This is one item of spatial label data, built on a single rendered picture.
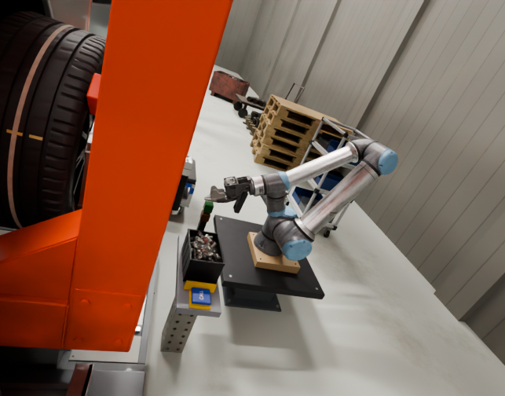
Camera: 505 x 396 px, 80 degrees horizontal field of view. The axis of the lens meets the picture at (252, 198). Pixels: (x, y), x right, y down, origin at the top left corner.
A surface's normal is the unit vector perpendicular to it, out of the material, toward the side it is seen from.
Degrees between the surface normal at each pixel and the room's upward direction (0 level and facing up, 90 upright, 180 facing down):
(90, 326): 90
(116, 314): 90
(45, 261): 90
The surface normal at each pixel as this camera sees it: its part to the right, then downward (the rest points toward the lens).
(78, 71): 0.39, -0.34
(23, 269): 0.18, 0.51
